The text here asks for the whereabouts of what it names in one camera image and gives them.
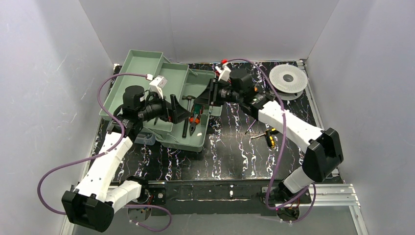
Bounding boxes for claw hammer black handle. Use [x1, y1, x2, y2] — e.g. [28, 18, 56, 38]
[181, 94, 196, 139]

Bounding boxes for black orange pliers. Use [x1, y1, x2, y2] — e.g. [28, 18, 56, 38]
[189, 104, 204, 135]

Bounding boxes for grey green tool box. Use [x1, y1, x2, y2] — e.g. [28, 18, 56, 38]
[103, 50, 222, 152]

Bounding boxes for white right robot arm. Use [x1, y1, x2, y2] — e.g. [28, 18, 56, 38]
[194, 69, 344, 196]

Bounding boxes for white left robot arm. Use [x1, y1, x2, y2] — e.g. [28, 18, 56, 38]
[62, 86, 190, 232]

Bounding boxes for white filament spool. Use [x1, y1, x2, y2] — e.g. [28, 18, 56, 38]
[269, 64, 308, 101]

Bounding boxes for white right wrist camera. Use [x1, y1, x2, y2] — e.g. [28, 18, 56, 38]
[215, 65, 231, 82]

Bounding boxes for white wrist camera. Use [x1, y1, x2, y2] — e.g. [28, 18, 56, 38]
[215, 65, 231, 82]
[149, 76, 168, 98]

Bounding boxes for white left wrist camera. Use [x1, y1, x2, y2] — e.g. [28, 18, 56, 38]
[149, 76, 168, 98]

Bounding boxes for thin orange handled screwdriver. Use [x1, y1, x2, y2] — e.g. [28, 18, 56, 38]
[244, 120, 257, 135]

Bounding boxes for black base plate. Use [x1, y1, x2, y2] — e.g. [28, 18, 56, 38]
[117, 180, 312, 217]

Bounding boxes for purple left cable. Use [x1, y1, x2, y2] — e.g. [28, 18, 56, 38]
[37, 72, 172, 233]

